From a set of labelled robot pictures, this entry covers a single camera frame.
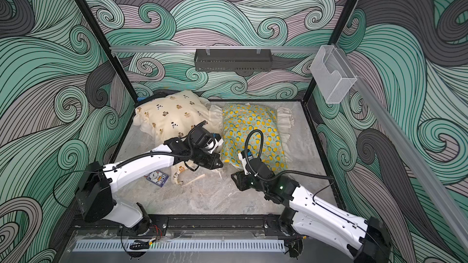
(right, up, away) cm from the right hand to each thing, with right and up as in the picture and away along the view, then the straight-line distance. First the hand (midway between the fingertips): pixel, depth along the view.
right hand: (233, 177), depth 75 cm
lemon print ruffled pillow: (+2, +23, +20) cm, 31 cm away
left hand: (-4, +5, +1) cm, 7 cm away
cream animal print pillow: (-32, +25, +15) cm, 44 cm away
